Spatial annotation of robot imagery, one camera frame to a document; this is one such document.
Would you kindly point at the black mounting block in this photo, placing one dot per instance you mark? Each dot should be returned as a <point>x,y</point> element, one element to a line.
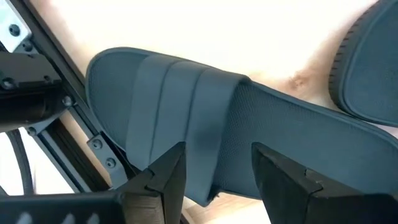
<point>25,93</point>

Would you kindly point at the silver corner bracket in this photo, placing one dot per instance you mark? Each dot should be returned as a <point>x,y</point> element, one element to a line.
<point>12,28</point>
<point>104,155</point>

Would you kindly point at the black aluminium rig frame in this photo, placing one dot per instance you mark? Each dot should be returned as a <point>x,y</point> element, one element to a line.
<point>43,31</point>

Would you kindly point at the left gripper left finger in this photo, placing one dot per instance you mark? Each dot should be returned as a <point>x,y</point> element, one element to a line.
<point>168,180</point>

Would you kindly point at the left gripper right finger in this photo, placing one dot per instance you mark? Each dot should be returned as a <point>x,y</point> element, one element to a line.
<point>286,186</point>

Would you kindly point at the black slide sandal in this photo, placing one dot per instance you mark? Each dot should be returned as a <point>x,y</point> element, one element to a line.
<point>370,68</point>
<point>280,130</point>

